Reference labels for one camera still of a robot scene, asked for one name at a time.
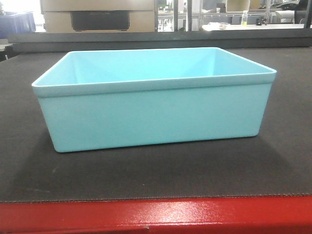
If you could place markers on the light blue plastic bin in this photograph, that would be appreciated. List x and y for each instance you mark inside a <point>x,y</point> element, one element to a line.
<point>118,98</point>

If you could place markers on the black conveyor side rail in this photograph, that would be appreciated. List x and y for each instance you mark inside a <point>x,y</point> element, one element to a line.
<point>225,39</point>

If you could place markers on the beige cabinet with black tray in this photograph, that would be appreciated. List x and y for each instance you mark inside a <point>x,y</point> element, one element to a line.
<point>74,16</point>

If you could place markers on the black conveyor belt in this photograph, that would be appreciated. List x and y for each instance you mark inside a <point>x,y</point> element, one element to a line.
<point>276,162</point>

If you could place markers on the red conveyor frame edge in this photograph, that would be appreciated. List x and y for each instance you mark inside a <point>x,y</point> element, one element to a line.
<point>233,215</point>

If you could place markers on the yellow liquid bottle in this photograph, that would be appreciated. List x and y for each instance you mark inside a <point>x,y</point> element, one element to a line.
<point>244,18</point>

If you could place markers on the white background table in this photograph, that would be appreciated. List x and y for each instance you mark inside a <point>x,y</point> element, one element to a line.
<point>215,26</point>

